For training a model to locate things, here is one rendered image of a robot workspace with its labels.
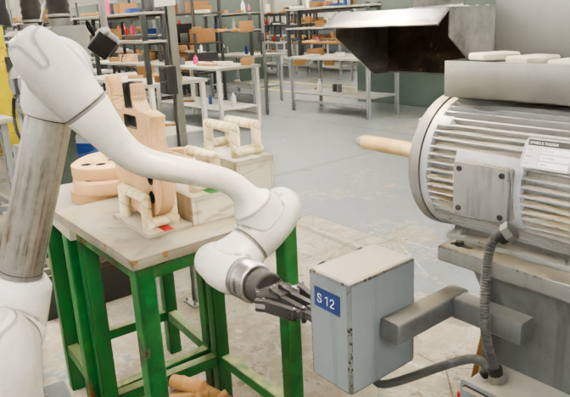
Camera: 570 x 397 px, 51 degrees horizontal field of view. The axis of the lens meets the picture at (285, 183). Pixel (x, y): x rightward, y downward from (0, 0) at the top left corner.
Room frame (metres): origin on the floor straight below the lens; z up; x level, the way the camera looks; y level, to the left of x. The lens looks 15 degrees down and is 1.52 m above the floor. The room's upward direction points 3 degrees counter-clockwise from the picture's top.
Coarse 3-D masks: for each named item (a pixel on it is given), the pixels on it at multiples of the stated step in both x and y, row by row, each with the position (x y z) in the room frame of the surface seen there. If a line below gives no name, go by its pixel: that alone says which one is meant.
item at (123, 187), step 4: (120, 184) 1.80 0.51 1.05; (124, 184) 1.80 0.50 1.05; (120, 188) 1.79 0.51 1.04; (124, 188) 1.77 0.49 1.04; (128, 188) 1.75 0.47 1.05; (132, 188) 1.74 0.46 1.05; (136, 188) 1.74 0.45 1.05; (120, 192) 1.80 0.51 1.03; (124, 192) 1.77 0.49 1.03; (128, 192) 1.74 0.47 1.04; (132, 192) 1.72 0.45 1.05; (136, 192) 1.71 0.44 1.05; (140, 192) 1.70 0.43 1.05; (132, 196) 1.71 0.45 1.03; (136, 196) 1.69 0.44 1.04; (140, 196) 1.67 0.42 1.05; (144, 196) 1.67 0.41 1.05; (148, 196) 1.68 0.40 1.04
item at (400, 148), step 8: (368, 136) 1.29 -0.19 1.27; (360, 144) 1.29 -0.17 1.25; (368, 144) 1.27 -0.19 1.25; (376, 144) 1.25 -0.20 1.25; (384, 144) 1.24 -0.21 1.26; (392, 144) 1.22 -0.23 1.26; (400, 144) 1.21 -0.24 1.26; (408, 144) 1.19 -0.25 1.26; (384, 152) 1.24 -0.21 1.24; (392, 152) 1.22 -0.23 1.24; (400, 152) 1.20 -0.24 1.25; (408, 152) 1.18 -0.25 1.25
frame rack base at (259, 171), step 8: (216, 152) 1.96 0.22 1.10; (224, 152) 1.96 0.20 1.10; (264, 152) 1.93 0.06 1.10; (200, 160) 1.98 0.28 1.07; (224, 160) 1.85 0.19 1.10; (232, 160) 1.83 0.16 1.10; (240, 160) 1.82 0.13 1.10; (248, 160) 1.83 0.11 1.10; (256, 160) 1.85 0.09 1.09; (264, 160) 1.87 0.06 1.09; (272, 160) 1.89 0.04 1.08; (232, 168) 1.81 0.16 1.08; (240, 168) 1.82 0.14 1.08; (248, 168) 1.83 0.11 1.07; (256, 168) 1.85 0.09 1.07; (264, 168) 1.87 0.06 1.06; (272, 168) 1.89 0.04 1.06; (248, 176) 1.83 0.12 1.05; (256, 176) 1.85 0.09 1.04; (264, 176) 1.87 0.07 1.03; (272, 176) 1.89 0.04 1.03; (256, 184) 1.85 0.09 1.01; (264, 184) 1.87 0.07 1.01; (272, 184) 1.89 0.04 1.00
